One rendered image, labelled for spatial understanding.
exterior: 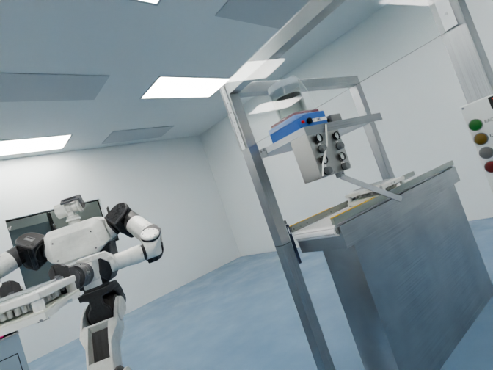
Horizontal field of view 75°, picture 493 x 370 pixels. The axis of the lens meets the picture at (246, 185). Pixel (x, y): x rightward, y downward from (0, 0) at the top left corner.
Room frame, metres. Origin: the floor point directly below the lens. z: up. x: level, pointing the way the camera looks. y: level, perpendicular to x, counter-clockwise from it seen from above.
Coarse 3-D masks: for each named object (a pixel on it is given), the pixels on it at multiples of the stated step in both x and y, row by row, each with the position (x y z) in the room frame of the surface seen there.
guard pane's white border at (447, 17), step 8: (440, 0) 0.81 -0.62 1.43; (448, 0) 0.80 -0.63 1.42; (440, 8) 0.82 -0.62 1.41; (448, 8) 0.80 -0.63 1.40; (440, 16) 0.82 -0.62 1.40; (448, 16) 0.81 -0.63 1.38; (448, 24) 0.81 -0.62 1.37; (456, 24) 0.80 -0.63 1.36; (224, 96) 1.59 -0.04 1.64; (232, 112) 1.58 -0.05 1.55; (232, 120) 1.60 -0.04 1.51; (240, 136) 1.58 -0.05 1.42; (240, 144) 1.60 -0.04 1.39
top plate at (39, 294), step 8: (64, 280) 0.95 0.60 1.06; (72, 280) 1.00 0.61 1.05; (48, 288) 0.85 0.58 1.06; (56, 288) 0.89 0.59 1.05; (24, 296) 0.81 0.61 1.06; (32, 296) 0.79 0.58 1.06; (40, 296) 0.80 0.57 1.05; (8, 304) 0.78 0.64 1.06; (16, 304) 0.78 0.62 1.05; (24, 304) 0.79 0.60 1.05; (0, 312) 0.78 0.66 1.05
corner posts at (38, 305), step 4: (72, 284) 1.01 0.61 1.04; (68, 288) 1.00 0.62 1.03; (72, 288) 1.01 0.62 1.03; (76, 288) 1.02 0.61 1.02; (68, 292) 1.00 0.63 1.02; (40, 300) 0.80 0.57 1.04; (32, 304) 0.79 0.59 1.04; (36, 304) 0.79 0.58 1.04; (40, 304) 0.80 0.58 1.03; (44, 304) 0.81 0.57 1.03; (32, 308) 0.80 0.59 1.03; (36, 308) 0.79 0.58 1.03; (40, 308) 0.80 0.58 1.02; (44, 308) 0.80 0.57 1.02; (36, 312) 0.79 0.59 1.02
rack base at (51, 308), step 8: (64, 296) 0.95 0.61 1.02; (72, 296) 0.97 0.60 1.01; (48, 304) 0.88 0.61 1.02; (56, 304) 0.87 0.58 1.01; (64, 304) 0.94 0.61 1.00; (40, 312) 0.79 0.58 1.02; (48, 312) 0.81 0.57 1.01; (16, 320) 0.78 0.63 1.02; (24, 320) 0.79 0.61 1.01; (32, 320) 0.79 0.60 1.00; (0, 328) 0.78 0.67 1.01; (8, 328) 0.78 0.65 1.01; (16, 328) 0.78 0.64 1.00; (0, 336) 0.78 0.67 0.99
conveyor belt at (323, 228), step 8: (448, 168) 2.15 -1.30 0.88; (416, 176) 2.29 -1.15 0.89; (432, 176) 2.00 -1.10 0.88; (400, 184) 2.13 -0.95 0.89; (416, 184) 1.87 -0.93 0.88; (400, 192) 1.76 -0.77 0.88; (384, 200) 1.66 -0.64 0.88; (368, 208) 1.57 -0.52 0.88; (320, 224) 1.59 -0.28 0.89; (328, 224) 1.50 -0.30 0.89; (296, 232) 1.60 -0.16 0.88; (304, 232) 1.55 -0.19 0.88; (312, 232) 1.50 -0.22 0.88; (320, 232) 1.46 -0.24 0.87; (328, 232) 1.42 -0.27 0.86; (296, 240) 1.60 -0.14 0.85; (304, 240) 1.56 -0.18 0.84
